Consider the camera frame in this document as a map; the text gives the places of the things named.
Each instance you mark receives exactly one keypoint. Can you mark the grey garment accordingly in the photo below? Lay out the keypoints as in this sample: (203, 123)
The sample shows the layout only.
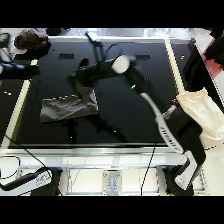
(68, 107)

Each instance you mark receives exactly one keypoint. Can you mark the brown garment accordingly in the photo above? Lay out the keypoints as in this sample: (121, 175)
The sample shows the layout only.
(31, 37)

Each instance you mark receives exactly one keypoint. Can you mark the cream garment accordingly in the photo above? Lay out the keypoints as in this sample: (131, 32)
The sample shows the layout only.
(203, 113)

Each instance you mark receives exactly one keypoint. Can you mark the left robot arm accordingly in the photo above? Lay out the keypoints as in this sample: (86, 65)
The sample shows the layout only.
(33, 180)

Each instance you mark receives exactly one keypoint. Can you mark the silver frame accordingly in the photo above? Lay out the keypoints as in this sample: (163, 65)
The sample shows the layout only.
(100, 156)

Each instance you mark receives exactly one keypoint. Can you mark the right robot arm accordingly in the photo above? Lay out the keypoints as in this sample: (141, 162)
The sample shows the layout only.
(166, 133)

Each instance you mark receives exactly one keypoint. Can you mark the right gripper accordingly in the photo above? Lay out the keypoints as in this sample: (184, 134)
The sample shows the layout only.
(86, 75)

